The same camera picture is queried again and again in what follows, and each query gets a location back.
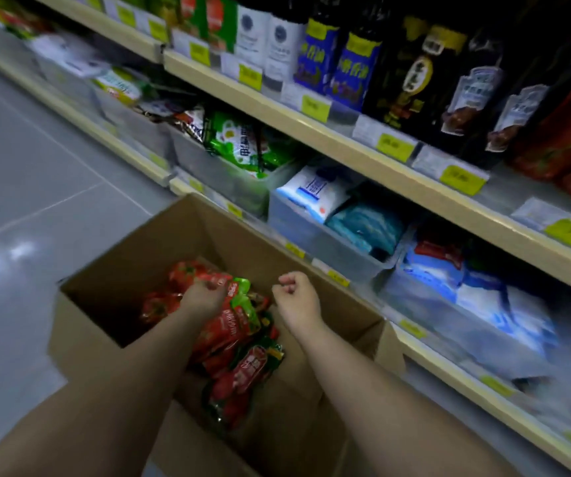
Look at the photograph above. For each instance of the person's right hand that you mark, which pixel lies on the person's right hand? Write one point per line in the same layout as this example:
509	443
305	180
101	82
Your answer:
299	302

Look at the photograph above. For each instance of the person's left hand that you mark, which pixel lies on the person's left hand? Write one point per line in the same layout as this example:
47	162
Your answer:
205	298

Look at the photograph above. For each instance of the person's left fingers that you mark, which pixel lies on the person's left fingers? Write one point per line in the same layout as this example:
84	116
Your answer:
218	288

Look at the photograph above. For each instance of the person's right fingers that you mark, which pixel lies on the person's right fingers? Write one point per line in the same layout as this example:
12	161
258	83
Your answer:
291	280

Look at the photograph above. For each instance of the red green-topped sauce packet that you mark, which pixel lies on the red green-topped sauce packet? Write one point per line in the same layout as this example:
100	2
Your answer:
228	325

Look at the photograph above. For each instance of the person's left forearm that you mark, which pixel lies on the person's left forearm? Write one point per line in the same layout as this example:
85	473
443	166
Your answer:
101	402

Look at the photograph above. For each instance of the person's right forearm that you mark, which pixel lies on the person's right forearm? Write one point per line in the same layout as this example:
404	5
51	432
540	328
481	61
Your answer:
380	407

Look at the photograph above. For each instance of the clear plastic bin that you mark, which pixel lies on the clear plastic bin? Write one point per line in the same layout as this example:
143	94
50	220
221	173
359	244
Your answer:
131	126
315	243
429	317
211	173

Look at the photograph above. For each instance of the white blue-print packet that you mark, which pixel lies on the white blue-print packet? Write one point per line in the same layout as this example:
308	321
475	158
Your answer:
315	191

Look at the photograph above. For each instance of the teal packet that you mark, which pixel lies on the teal packet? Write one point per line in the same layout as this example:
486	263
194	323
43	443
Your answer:
367	226

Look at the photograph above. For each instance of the pile of red packets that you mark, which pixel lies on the pile of red packets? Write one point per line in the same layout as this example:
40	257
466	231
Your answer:
238	382

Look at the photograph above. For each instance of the white light-blue bag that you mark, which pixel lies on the white light-blue bag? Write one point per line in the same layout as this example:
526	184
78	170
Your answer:
434	275

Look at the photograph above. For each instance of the brown cardboard box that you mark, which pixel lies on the brown cardboard box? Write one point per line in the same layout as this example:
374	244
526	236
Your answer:
285	427

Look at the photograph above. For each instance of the green seasoning packet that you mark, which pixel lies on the green seasoning packet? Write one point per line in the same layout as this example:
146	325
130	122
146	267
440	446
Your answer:
238	141

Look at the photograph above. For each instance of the red flat packet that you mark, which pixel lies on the red flat packet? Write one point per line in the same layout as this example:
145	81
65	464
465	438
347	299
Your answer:
439	252

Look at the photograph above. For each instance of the brown white packet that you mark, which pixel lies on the brown white packet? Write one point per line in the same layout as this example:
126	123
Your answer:
192	123

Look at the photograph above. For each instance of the dark bottle blue label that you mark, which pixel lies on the dark bottle blue label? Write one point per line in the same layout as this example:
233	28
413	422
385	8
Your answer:
355	76
315	59

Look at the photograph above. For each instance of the large white blue bag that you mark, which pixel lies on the large white blue bag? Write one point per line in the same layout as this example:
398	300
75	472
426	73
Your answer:
509	312

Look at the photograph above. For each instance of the yellow green packet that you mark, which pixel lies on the yellow green packet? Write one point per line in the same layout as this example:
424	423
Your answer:
119	84

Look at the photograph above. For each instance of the dark bottle yellow label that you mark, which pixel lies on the dark bottle yellow label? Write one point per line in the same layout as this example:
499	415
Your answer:
414	79

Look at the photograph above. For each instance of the dark bottle white round-mark label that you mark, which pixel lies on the dark bottle white round-mark label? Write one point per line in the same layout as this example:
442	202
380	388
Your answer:
283	44
251	32

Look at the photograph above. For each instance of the dark bottle white brown label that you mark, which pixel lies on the dark bottle white brown label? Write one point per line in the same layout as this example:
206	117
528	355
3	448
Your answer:
516	119
474	94

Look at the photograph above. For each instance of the red and green packets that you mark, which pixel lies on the red and green packets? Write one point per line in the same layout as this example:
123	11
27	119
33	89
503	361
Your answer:
211	17

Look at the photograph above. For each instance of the white plastic packets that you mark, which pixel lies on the white plastic packets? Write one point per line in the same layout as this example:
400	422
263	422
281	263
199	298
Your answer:
66	54

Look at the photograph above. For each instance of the large red printed pouch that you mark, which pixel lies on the large red printed pouch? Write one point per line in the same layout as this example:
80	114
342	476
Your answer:
563	129

